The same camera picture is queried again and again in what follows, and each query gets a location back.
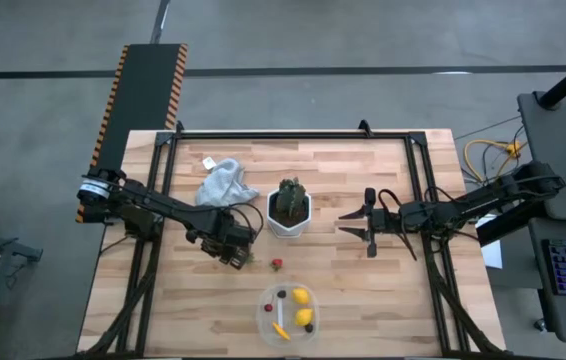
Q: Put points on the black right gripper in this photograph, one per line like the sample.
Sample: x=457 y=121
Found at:
x=403 y=217

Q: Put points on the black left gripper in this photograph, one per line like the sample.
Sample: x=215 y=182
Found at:
x=230 y=231

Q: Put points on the dark blackberry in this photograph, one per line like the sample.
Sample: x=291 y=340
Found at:
x=308 y=328
x=281 y=294

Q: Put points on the yellow lemon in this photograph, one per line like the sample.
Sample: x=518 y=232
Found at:
x=301 y=296
x=304 y=317

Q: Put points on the orange yellow fruit wedge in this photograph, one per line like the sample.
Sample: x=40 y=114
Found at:
x=281 y=331

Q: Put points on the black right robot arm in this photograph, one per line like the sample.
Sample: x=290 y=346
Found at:
x=488 y=197

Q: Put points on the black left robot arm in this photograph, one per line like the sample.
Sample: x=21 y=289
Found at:
x=163 y=202

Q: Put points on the clear plastic tupperware container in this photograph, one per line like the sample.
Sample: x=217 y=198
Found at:
x=263 y=322

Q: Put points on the white hexagonal planter pot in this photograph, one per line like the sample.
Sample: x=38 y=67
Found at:
x=288 y=231

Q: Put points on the grey crumpled cloth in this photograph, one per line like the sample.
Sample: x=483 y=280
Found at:
x=223 y=185

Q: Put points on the green cactus plant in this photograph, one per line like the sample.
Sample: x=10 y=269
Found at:
x=291 y=197

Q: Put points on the black table clamp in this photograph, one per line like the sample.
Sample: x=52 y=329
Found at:
x=365 y=128
x=179 y=127

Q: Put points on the white paper sheet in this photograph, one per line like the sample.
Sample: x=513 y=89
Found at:
x=492 y=250

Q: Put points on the black ramp orange stripes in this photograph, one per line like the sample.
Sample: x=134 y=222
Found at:
x=143 y=90

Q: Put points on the dark grey keyboard desk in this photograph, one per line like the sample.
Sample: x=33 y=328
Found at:
x=543 y=315

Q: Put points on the black metal table frame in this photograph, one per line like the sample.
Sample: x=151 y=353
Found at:
x=288 y=135

